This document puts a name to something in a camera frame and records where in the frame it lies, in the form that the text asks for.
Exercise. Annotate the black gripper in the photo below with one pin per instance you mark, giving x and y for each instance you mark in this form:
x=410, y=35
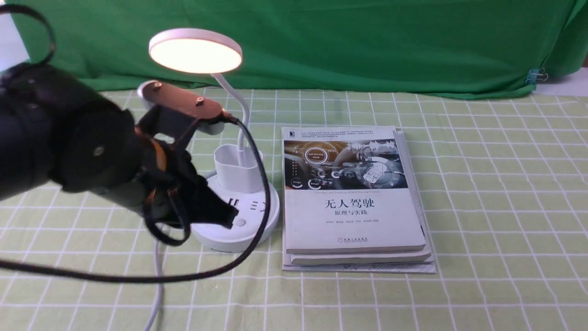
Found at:
x=176, y=195

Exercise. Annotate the white desk lamp with sockets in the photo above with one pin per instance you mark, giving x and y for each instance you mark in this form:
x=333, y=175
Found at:
x=237, y=177

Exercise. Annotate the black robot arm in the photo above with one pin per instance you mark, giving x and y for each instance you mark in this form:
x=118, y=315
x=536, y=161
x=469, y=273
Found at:
x=55, y=128

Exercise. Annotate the top book with Chinese title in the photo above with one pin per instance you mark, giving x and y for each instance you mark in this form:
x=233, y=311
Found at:
x=349, y=211

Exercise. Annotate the bottom thin booklet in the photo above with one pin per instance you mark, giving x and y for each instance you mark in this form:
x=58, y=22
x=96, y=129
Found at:
x=427, y=269

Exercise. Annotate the green checked tablecloth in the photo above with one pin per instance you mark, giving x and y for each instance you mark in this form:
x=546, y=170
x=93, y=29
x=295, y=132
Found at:
x=504, y=189

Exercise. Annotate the green backdrop cloth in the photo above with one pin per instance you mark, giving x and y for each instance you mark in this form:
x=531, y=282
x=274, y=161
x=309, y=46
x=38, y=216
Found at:
x=464, y=49

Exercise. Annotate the teal binder clip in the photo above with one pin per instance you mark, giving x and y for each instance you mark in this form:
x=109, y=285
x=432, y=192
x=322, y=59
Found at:
x=536, y=76

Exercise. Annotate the wrist camera with copper plate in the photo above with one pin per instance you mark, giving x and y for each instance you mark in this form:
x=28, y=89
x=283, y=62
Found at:
x=178, y=113

